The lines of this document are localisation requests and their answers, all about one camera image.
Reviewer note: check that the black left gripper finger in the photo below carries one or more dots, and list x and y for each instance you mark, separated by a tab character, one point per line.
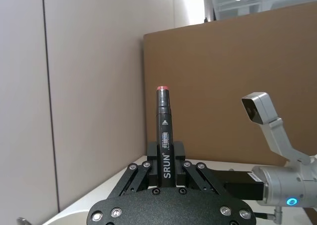
152	165

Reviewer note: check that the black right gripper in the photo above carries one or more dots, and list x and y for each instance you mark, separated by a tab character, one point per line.
244	187

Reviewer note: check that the black marker with pink end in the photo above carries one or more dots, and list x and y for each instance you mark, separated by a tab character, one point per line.
165	135

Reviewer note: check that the brown cardboard panel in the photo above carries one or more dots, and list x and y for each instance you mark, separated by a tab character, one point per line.
223	91

